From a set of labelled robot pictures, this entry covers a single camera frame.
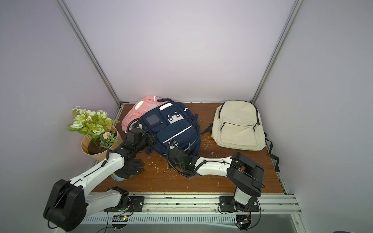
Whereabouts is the navy blue backpack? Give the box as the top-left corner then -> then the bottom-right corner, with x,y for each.
140,99 -> 201,157

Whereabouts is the cream canvas backpack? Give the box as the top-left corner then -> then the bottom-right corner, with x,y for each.
201,101 -> 280,172

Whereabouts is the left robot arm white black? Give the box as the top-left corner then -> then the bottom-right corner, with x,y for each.
43,128 -> 156,232

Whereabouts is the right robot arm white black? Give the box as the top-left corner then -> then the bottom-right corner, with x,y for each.
166,144 -> 265,207

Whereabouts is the pink backpack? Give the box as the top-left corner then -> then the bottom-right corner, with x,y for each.
121,96 -> 166,133

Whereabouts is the black glove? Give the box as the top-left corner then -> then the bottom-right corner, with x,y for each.
114,159 -> 145,180

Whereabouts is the brown paper flower pot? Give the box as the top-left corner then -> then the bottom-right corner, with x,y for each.
81,126 -> 123,161

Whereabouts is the artificial green flower bouquet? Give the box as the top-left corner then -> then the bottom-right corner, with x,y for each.
69,106 -> 119,150

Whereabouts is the teal bowl with handle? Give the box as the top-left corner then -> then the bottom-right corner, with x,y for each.
111,173 -> 127,182

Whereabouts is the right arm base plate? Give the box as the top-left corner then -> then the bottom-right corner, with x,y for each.
219,196 -> 260,213

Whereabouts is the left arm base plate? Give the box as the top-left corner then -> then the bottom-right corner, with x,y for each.
105,195 -> 145,212

